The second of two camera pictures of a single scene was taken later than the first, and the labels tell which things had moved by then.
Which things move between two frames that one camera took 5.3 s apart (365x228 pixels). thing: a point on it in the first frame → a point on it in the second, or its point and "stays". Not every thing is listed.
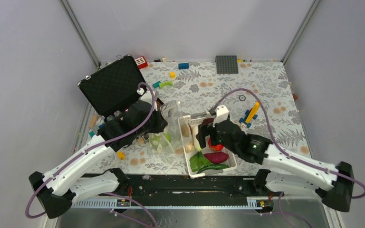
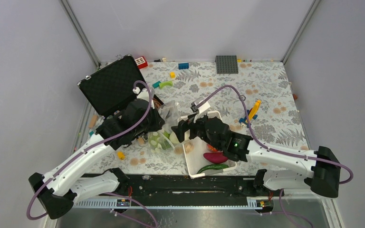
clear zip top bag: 177,133 stays
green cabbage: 158,142 stays
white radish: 197,145 → 174,138
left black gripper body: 154,126 stays
